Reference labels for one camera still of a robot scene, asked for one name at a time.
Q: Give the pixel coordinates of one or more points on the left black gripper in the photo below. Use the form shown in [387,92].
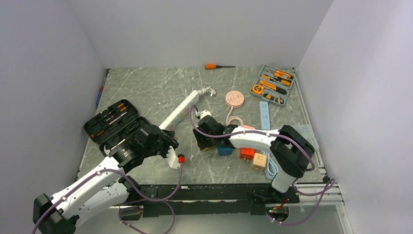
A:
[168,137]

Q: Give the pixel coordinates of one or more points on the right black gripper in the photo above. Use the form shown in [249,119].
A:
[202,142]

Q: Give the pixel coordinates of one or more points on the white power strip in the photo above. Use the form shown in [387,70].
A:
[184,107]

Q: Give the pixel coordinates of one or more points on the dark blue cube adapter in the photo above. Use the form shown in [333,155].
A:
[224,151]

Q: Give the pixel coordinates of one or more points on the black tool case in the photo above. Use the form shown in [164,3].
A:
[110,127]

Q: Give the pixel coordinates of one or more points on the red cube adapter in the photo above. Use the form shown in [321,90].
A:
[246,153]

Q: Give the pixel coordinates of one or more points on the light blue power strip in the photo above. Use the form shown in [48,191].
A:
[264,114]

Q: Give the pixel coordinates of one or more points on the tan wooden cube adapter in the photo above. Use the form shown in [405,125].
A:
[259,162]

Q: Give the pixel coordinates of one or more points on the grey tool case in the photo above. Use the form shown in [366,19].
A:
[276,82]

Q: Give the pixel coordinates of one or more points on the clear plastic screw box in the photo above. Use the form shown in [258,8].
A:
[307,132]

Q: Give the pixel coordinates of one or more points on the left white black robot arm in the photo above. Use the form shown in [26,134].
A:
[107,184]

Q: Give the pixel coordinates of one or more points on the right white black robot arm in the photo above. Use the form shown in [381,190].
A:
[290,149]

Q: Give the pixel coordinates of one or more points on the yellow tape measure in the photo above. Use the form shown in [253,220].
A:
[257,89]

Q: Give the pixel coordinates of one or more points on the blue red pen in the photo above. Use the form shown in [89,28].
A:
[100,91]

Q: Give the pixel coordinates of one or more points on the black electrical tape roll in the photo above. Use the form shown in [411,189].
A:
[279,100]

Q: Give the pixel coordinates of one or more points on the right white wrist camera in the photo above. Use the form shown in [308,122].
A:
[202,114]

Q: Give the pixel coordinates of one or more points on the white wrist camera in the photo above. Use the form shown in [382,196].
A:
[173,159]
[202,114]

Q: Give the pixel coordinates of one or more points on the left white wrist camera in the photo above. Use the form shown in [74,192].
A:
[173,159]

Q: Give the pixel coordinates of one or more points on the orange handled screwdriver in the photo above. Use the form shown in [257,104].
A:
[215,66]

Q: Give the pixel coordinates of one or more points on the black aluminium base frame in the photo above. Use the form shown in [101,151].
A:
[255,199]

